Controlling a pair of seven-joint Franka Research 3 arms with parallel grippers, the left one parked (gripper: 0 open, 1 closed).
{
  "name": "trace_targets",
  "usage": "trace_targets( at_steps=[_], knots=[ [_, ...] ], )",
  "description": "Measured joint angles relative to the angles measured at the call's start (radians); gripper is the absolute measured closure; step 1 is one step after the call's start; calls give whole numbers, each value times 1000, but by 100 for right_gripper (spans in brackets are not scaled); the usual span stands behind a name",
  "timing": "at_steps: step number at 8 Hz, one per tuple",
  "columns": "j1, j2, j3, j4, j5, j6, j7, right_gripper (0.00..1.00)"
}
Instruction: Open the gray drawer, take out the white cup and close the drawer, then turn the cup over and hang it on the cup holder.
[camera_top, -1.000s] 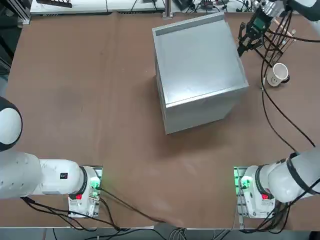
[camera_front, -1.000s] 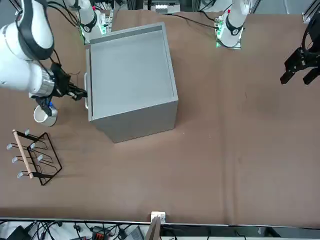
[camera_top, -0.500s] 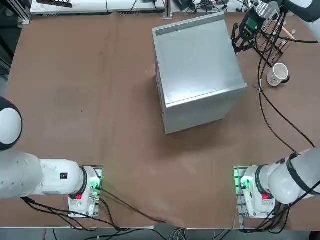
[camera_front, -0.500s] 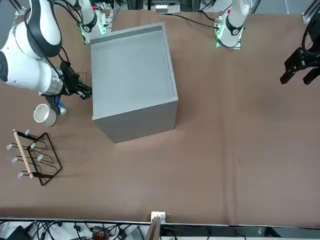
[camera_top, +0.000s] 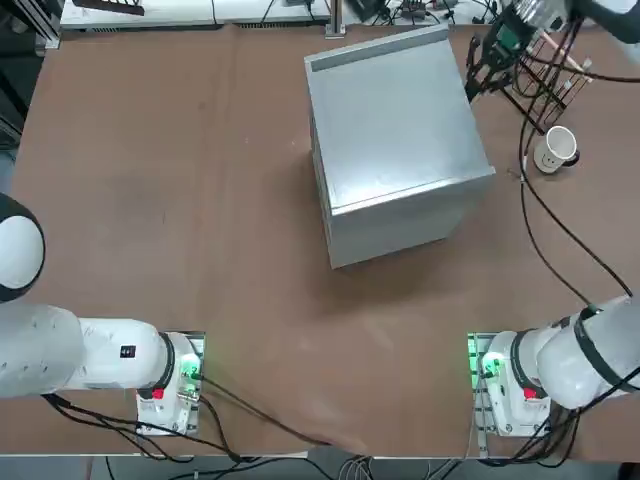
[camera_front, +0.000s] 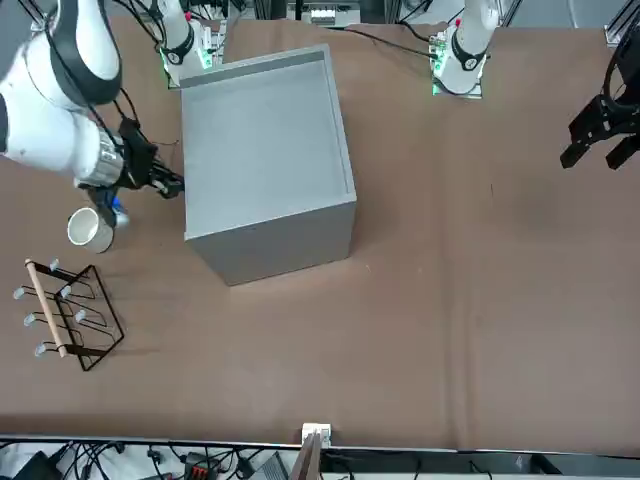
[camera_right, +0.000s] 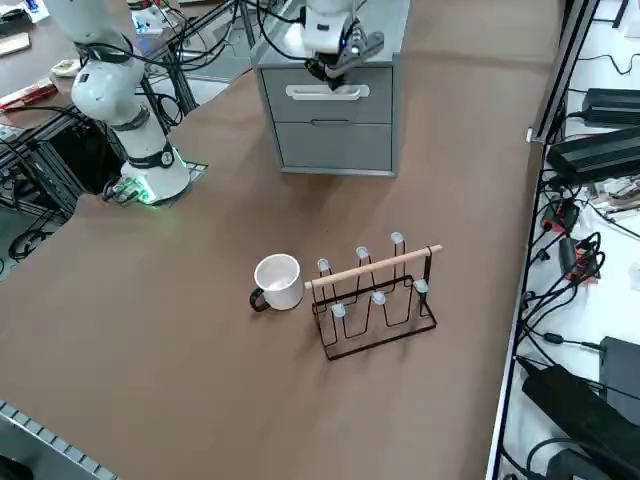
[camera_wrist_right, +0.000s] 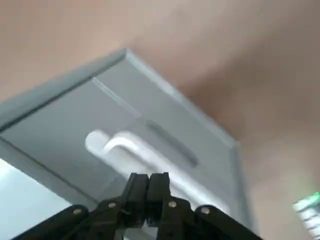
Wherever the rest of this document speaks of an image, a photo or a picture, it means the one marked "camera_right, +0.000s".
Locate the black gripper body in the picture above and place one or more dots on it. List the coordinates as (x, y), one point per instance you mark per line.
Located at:
(327, 64)

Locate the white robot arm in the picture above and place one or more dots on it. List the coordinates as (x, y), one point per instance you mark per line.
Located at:
(145, 145)

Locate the gray drawer cabinet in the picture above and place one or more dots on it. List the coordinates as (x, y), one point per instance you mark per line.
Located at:
(380, 30)

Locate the white blue device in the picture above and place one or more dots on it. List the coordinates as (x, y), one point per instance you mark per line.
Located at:
(147, 20)

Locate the small printed box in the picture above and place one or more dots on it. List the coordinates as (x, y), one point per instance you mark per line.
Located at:
(65, 68)

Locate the brown desk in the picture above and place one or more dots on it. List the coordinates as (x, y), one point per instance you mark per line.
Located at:
(30, 70)

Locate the orange black plug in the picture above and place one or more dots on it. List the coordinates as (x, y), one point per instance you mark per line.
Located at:
(562, 215)

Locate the ridged black power adapter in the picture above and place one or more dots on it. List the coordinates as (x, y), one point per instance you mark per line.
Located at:
(595, 155)

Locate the small black power adapter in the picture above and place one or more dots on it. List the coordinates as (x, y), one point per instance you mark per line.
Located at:
(610, 107)

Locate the orange black adapter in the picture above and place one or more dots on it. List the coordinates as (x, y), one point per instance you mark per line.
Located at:
(580, 262)

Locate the printed packet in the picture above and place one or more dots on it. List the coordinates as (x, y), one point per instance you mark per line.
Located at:
(620, 192)

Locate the long black power adapter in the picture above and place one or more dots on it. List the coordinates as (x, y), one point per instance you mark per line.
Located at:
(560, 395)

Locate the black box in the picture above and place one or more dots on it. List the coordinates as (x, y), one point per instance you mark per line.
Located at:
(622, 360)

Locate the black aluminium post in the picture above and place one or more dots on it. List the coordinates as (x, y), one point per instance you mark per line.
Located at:
(181, 75)

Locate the aluminium camera post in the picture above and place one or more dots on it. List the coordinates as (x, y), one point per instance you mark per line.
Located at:
(566, 65)

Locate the black aluminium frame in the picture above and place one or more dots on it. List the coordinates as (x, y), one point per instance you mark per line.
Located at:
(40, 175)

